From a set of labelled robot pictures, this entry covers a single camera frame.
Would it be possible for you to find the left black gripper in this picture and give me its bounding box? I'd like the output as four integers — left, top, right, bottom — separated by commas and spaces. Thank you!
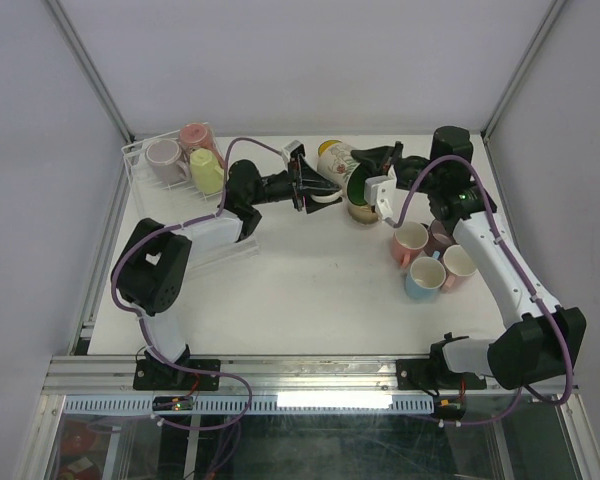
250, 157, 343, 213

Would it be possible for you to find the green-inside patterned mug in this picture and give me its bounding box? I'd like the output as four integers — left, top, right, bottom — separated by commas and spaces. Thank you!
317, 141, 370, 205

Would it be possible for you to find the beige stoneware mug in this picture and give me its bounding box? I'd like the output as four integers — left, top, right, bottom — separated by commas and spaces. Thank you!
347, 203, 379, 225

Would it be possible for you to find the pale yellow mug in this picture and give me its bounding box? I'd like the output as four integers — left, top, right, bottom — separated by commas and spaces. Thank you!
189, 148, 224, 195

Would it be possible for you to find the pink patterned mug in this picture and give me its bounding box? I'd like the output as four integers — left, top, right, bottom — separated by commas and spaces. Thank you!
178, 123, 225, 168

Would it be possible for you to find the lavender mug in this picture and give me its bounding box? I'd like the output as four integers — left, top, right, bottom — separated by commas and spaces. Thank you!
145, 138, 191, 186

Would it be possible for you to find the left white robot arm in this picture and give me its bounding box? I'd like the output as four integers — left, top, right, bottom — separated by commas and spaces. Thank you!
111, 155, 341, 389

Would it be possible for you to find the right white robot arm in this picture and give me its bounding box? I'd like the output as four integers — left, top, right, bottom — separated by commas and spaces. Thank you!
352, 126, 586, 395

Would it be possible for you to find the clear acrylic dish rack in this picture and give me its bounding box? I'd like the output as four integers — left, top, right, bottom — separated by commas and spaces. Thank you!
120, 130, 261, 279

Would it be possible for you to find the yellow glass cup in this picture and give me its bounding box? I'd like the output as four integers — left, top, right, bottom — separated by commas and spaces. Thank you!
318, 139, 340, 156

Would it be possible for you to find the pink mug white inside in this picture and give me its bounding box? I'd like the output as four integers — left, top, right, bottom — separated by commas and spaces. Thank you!
390, 221, 429, 269

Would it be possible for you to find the mauve purple mug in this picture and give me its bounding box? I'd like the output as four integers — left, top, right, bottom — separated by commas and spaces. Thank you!
424, 219, 456, 256

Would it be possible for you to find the light blue mug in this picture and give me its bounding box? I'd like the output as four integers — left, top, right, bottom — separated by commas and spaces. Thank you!
405, 253, 447, 302

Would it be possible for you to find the light pink mug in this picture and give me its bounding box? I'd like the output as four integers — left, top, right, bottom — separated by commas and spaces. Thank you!
441, 245, 477, 293

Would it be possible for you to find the black connector box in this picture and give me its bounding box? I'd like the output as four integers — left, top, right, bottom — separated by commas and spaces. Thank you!
431, 399, 466, 421

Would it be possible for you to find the small electronics board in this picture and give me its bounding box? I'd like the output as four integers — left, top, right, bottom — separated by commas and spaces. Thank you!
152, 396, 197, 412

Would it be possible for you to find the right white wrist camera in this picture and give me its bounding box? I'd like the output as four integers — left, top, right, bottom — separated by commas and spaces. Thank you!
364, 175, 397, 225

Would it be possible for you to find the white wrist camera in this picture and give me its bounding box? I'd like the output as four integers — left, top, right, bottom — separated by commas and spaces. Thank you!
364, 175, 397, 225
281, 140, 306, 162

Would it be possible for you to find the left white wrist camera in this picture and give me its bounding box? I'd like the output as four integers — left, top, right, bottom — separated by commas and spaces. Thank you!
281, 140, 306, 162

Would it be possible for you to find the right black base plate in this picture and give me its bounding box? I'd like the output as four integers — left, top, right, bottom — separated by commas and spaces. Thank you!
395, 358, 487, 392

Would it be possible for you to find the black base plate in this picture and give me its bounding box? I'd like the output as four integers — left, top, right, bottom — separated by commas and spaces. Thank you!
395, 358, 487, 392
133, 351, 221, 393

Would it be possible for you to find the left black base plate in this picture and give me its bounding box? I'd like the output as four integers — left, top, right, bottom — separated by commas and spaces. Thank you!
133, 351, 221, 393

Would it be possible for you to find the aluminium mounting rail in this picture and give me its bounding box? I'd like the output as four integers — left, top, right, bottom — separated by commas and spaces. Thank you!
42, 353, 581, 399

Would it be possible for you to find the white slotted cable duct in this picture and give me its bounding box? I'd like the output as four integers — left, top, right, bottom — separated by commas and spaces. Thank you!
64, 391, 434, 416

